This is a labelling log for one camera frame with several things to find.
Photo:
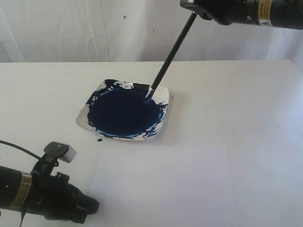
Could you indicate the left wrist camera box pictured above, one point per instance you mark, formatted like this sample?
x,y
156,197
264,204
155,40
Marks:
x,y
56,150

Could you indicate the white paper sheet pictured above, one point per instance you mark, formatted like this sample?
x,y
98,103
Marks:
x,y
174,187

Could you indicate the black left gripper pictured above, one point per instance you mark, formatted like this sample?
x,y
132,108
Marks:
x,y
55,199

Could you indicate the white backdrop curtain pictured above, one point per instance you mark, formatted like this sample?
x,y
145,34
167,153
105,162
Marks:
x,y
131,30

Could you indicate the black paintbrush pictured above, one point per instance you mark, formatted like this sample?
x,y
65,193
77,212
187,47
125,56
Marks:
x,y
170,57

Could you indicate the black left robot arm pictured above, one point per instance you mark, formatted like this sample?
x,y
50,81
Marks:
x,y
14,189

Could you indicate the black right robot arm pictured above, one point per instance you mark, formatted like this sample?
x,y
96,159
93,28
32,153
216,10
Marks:
x,y
272,13

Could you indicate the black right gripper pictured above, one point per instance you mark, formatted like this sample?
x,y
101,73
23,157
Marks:
x,y
225,12

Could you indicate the white plate with blue paint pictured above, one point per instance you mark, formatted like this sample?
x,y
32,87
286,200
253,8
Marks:
x,y
118,110

